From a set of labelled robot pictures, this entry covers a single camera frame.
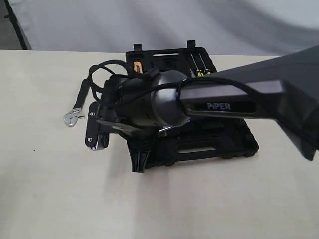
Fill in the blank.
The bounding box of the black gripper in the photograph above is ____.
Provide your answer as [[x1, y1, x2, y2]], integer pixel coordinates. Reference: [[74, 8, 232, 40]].
[[96, 99, 160, 174]]

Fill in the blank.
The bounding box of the adjustable wrench black handle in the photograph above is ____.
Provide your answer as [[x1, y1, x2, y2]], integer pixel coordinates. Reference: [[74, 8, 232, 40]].
[[63, 79, 90, 127]]

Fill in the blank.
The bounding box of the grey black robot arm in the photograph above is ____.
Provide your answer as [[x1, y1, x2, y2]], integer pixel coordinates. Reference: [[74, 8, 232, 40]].
[[96, 46, 319, 172]]

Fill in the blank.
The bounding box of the black plastic tool case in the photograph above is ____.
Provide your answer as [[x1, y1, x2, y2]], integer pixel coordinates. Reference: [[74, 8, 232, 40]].
[[126, 40, 259, 169]]

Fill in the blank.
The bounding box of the orange utility knife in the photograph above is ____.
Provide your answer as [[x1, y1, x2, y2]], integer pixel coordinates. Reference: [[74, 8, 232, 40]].
[[134, 61, 143, 74]]

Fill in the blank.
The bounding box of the yellow black screwdriver left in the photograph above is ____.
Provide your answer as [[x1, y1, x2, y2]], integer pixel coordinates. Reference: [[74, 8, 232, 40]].
[[190, 53, 203, 77]]

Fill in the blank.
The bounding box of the yellow black screwdriver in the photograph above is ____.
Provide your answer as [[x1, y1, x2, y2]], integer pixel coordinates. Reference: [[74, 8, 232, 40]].
[[190, 53, 203, 77], [199, 53, 211, 75]]

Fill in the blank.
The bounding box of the yellow black screwdriver right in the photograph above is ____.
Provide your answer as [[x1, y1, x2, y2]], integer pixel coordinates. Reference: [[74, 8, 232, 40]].
[[199, 53, 211, 75]]

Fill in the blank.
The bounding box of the black metal stand pole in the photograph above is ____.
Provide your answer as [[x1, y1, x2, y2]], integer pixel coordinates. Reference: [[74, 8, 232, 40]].
[[3, 0, 30, 50]]

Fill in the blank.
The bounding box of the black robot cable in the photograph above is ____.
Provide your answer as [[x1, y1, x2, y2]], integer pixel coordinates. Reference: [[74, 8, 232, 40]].
[[87, 59, 265, 110]]

